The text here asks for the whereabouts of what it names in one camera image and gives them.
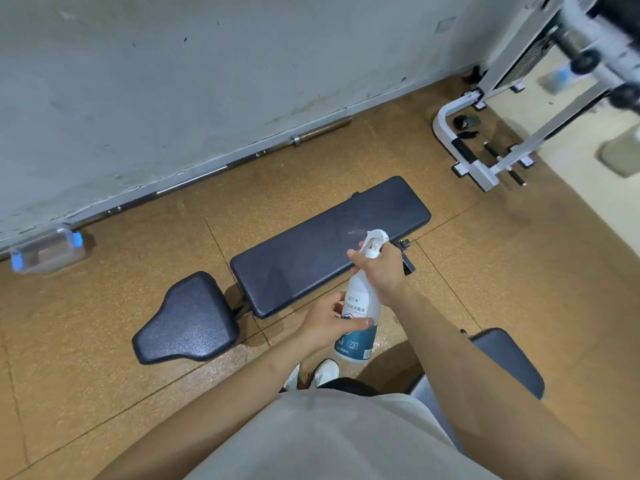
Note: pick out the adjustable black weight bench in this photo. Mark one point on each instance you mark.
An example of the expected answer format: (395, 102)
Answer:
(310, 254)

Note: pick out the white left shoe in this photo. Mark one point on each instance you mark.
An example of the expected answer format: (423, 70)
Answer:
(291, 379)

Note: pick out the person's left forearm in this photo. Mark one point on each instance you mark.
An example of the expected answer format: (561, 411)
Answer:
(210, 419)

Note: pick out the black trousers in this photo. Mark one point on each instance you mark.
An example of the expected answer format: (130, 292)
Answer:
(350, 387)

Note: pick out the grey wall box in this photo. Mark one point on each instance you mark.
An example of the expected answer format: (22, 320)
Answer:
(622, 152)

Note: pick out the long steel barbell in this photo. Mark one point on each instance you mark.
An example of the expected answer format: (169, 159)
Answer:
(320, 132)

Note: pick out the clear storage box blue clips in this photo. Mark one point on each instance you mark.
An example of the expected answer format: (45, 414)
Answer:
(47, 252)

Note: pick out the person's right hand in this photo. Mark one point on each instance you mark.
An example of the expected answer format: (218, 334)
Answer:
(387, 272)

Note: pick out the white gym machine frame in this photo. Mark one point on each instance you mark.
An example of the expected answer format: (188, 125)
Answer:
(487, 177)

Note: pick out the white right shoe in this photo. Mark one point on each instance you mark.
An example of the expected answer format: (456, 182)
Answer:
(325, 372)

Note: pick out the white blue plastic bottle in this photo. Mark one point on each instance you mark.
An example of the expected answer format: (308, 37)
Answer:
(556, 79)

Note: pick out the grey shirt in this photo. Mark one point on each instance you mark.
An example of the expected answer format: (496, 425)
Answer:
(340, 439)

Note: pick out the black bench white frame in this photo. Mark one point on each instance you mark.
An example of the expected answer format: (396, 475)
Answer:
(510, 359)

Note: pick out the white shoe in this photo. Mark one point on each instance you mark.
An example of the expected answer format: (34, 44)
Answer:
(325, 372)
(291, 379)

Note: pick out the person's right forearm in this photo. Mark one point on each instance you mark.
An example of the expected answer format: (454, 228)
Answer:
(475, 384)

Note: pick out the small grey wall plate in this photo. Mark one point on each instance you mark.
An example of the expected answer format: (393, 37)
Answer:
(446, 24)

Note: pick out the white spray bottle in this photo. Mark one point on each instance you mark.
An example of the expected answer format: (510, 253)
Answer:
(357, 294)

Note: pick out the person's left hand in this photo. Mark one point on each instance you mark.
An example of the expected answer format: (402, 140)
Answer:
(325, 327)

